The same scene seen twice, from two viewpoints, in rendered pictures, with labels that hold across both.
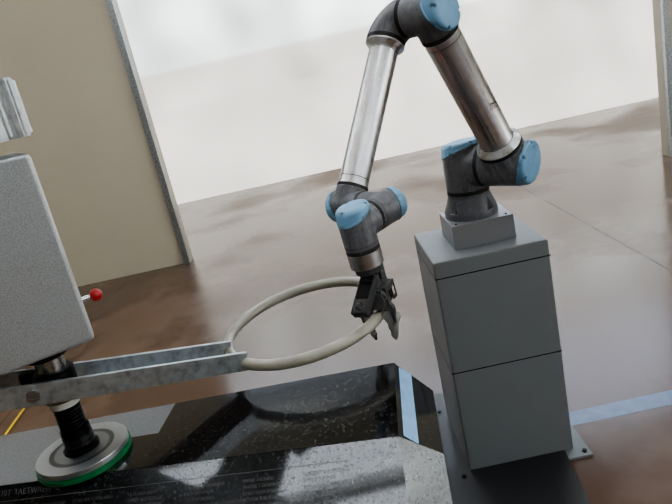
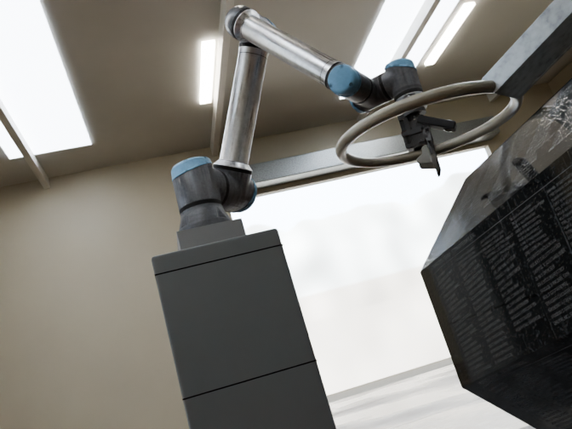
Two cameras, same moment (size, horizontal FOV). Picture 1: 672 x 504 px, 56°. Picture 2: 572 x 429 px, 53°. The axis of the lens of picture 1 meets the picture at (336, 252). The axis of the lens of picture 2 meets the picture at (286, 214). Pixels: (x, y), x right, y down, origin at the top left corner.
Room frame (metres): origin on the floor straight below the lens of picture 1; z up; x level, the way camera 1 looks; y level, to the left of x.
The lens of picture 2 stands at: (2.43, 1.37, 0.38)
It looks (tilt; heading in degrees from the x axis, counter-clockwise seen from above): 16 degrees up; 255
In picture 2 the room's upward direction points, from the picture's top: 17 degrees counter-clockwise
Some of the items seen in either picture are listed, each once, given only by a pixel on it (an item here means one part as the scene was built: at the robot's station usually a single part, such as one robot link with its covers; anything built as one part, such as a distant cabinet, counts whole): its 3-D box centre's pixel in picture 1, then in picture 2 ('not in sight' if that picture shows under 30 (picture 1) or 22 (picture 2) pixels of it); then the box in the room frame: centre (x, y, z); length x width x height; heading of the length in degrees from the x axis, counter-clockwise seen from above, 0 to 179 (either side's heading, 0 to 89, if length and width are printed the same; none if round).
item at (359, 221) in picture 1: (357, 227); (403, 80); (1.55, -0.07, 1.15); 0.10 x 0.09 x 0.12; 133
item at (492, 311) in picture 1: (491, 339); (245, 382); (2.21, -0.51, 0.43); 0.50 x 0.50 x 0.85; 89
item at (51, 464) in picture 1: (82, 449); not in sight; (1.35, 0.69, 0.82); 0.21 x 0.21 x 0.01
